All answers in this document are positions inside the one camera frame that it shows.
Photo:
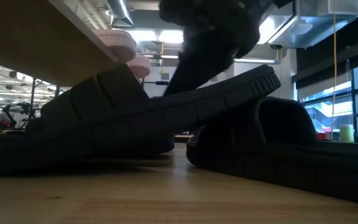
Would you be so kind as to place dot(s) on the ceiling tube light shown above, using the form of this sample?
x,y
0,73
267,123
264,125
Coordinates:
x,y
256,60

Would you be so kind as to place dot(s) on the grey wall vent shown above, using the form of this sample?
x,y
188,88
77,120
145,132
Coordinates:
x,y
165,76

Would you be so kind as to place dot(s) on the black camera gantry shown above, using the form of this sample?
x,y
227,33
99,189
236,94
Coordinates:
x,y
162,82

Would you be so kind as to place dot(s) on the round silver ceiling duct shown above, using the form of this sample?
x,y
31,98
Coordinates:
x,y
120,11

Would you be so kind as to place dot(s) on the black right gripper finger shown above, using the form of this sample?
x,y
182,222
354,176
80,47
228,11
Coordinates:
x,y
194,71

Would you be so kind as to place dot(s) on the yellow-green cup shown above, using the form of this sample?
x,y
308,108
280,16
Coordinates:
x,y
346,133

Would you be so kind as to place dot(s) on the wooden shelf board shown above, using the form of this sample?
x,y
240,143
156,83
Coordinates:
x,y
26,37

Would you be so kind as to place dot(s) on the ceiling security camera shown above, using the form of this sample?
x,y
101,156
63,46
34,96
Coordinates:
x,y
276,46

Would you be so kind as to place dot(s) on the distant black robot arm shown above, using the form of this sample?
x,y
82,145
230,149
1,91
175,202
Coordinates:
x,y
8,112

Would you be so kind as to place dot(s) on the pink slide sandal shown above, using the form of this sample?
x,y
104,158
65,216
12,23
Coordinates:
x,y
140,67
117,43

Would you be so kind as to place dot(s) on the red box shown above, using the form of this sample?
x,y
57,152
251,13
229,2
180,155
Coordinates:
x,y
320,136

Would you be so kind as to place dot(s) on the large rectangular silver duct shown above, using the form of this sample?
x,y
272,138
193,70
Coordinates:
x,y
315,28

